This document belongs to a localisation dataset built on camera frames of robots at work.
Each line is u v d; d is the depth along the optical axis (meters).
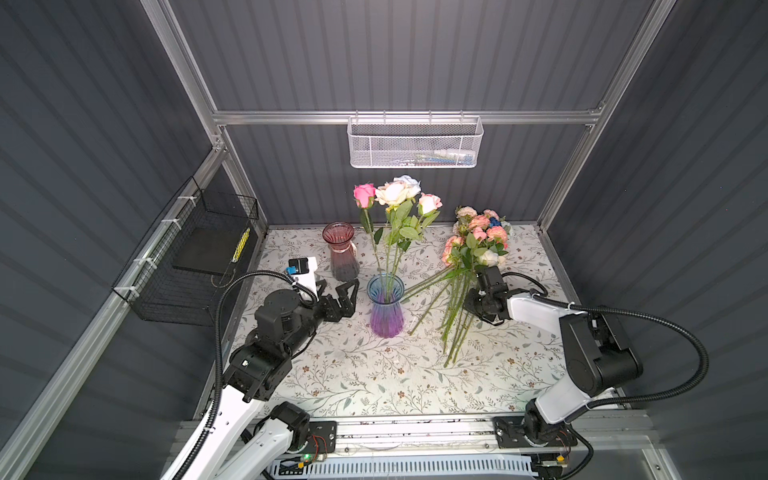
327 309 0.58
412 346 0.89
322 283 0.69
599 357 0.47
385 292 0.83
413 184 0.70
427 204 0.70
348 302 0.59
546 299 0.58
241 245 0.78
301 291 0.55
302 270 0.55
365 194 0.68
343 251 0.93
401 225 0.72
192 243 0.77
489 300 0.73
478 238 1.02
